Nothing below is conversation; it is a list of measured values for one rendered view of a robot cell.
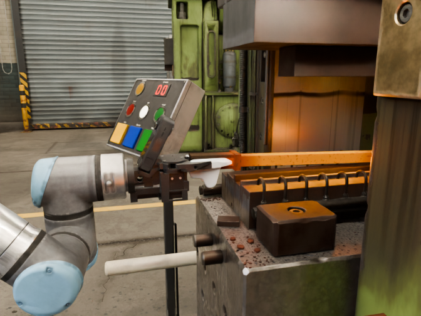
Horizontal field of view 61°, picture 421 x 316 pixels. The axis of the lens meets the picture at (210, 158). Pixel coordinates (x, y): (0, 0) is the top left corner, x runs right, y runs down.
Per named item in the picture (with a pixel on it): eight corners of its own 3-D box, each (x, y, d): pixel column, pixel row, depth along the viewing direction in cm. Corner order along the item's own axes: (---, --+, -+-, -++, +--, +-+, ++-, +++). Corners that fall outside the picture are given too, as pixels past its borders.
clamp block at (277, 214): (273, 258, 60) (275, 222, 59) (255, 236, 68) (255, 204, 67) (337, 250, 63) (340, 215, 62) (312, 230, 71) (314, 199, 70)
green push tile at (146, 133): (146, 153, 111) (156, 131, 112) (134, 149, 117) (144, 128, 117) (150, 155, 112) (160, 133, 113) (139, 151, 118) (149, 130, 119)
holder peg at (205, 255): (202, 268, 68) (202, 255, 68) (199, 261, 71) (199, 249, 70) (223, 266, 69) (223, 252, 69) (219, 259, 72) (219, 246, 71)
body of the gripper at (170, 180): (185, 188, 79) (128, 193, 76) (183, 150, 77) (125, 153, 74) (191, 200, 71) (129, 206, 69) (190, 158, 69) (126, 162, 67)
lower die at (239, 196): (249, 229, 72) (249, 188, 70) (221, 197, 91) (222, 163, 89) (424, 210, 82) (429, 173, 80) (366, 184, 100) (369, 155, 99)
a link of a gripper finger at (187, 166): (208, 165, 75) (166, 168, 73) (208, 157, 74) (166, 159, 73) (213, 171, 70) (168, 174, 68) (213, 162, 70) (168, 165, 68)
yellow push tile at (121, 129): (118, 144, 126) (126, 124, 127) (109, 140, 132) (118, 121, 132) (122, 146, 128) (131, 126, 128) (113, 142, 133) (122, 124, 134)
